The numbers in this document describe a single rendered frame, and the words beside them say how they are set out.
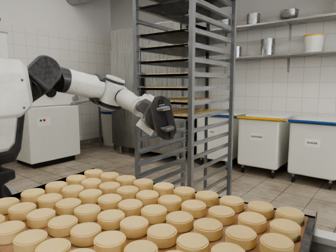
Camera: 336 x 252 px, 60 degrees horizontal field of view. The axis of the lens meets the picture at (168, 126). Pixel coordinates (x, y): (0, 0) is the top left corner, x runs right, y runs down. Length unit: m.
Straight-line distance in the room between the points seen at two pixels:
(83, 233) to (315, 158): 3.33
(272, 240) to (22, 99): 0.73
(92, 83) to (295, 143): 2.93
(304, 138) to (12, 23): 4.50
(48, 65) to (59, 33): 4.70
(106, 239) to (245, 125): 3.47
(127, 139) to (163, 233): 4.34
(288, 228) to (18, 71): 0.77
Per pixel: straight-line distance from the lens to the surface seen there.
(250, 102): 4.54
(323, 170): 3.70
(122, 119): 4.85
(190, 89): 1.79
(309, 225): 0.63
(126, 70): 4.74
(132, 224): 0.53
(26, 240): 0.53
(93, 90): 1.14
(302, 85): 4.31
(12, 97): 0.90
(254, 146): 3.87
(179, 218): 0.55
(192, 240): 0.48
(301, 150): 3.71
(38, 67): 1.02
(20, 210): 0.64
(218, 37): 2.18
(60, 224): 0.56
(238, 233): 0.51
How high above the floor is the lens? 1.16
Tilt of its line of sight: 8 degrees down
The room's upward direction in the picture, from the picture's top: straight up
